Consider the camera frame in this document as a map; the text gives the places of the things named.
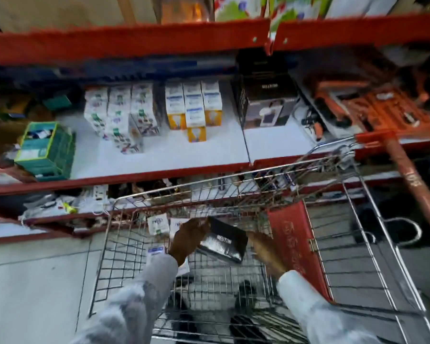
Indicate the person's left shoe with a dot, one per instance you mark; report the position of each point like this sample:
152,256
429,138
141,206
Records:
182,311

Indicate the row of white yellow boxes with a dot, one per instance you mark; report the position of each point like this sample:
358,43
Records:
193,107

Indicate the person's left forearm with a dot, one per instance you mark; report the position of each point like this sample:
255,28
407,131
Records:
136,304

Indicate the orange transparent packet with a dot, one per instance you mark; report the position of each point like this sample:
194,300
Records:
184,8

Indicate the red metal shelf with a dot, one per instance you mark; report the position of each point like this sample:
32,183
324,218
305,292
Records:
200,152

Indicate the brown cardboard clutter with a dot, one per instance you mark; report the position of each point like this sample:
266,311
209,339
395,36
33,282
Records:
5,132

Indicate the person's right hand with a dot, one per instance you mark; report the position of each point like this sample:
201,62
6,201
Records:
268,254

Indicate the large brown cardboard carton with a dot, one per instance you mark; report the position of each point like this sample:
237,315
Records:
57,10

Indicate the person's right shoe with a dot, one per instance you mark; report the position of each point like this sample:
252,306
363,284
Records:
249,318

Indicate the person's left hand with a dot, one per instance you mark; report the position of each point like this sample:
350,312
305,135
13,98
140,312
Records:
186,240

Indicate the small teal box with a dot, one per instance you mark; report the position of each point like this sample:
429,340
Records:
57,102

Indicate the pile of white electrical fittings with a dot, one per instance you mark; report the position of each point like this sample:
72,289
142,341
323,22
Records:
53,207

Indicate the green cardboard box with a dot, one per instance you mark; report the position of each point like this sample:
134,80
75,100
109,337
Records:
68,164
44,146

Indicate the green white printed box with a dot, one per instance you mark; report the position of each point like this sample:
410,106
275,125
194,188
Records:
297,8
238,7

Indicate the yellow tag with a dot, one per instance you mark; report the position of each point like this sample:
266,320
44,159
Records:
70,208

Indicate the black cardboard box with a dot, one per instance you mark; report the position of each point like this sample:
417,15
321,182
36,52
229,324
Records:
222,241
259,62
267,100

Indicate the person's right forearm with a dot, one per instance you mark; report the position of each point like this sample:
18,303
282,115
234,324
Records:
315,311

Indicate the person's shoe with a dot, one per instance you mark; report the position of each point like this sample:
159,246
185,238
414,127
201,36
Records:
182,311
249,318

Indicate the stack of white purple boxes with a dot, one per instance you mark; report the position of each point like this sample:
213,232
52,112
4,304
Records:
120,111

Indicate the orange tool set case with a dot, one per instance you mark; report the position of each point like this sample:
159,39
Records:
397,112

